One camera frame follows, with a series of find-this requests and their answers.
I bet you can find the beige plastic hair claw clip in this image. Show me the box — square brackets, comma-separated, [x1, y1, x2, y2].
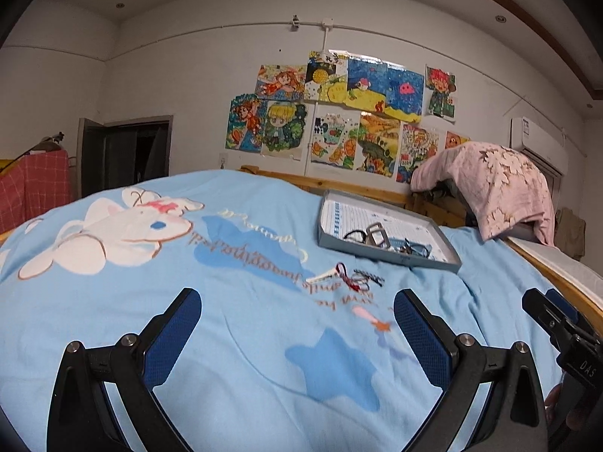
[365, 223, 390, 250]

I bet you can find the silver twisted hair clip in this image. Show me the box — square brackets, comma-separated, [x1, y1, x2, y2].
[354, 269, 385, 287]

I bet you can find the red string bracelet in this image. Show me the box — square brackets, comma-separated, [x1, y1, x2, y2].
[334, 261, 371, 293]

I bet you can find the silver key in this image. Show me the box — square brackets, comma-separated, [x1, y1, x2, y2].
[306, 267, 338, 284]

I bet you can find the person's right hand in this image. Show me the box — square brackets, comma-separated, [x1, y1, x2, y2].
[544, 383, 594, 432]

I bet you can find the pink floral cloth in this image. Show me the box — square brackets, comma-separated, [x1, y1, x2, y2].
[411, 141, 555, 246]

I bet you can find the grey cardboard box lid tray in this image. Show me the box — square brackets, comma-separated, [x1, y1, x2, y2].
[317, 190, 462, 273]

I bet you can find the orange clownfish drawing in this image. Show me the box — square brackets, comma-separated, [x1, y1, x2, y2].
[445, 131, 470, 149]

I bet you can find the colourful doodle poster drawing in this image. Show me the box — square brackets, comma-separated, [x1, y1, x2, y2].
[396, 124, 441, 184]

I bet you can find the light blue cartoon bed blanket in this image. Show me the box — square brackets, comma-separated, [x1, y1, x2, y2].
[1, 171, 561, 451]

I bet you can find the red checked cloth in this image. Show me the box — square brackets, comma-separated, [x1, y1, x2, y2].
[0, 149, 73, 233]

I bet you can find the orange landscape drawing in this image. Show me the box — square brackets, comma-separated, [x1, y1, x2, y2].
[356, 112, 401, 177]

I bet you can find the red haired character drawing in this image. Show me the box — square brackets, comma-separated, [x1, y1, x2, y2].
[425, 66, 457, 121]

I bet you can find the dark doorway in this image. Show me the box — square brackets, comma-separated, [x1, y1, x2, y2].
[75, 115, 173, 199]

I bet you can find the blue sea beach drawing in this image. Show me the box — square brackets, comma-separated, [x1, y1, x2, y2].
[343, 55, 425, 124]

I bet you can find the goldfish and cup drawing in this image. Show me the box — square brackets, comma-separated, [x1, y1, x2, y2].
[310, 112, 360, 170]

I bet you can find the blond boy drawing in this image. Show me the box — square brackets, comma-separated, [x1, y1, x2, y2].
[261, 101, 309, 161]

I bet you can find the moon and stars drawing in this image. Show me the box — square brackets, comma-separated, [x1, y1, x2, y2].
[303, 50, 349, 103]

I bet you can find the orange haired girl drawing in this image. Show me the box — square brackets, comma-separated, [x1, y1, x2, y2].
[225, 94, 267, 153]

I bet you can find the mermaid drawing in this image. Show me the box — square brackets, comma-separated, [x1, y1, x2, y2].
[256, 64, 307, 101]

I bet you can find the wooden bed frame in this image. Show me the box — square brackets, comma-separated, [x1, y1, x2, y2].
[0, 163, 603, 335]

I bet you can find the white wall air conditioner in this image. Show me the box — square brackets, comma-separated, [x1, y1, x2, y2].
[510, 116, 568, 177]

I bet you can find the white wall cable conduit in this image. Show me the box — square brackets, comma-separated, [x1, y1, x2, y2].
[107, 15, 590, 158]

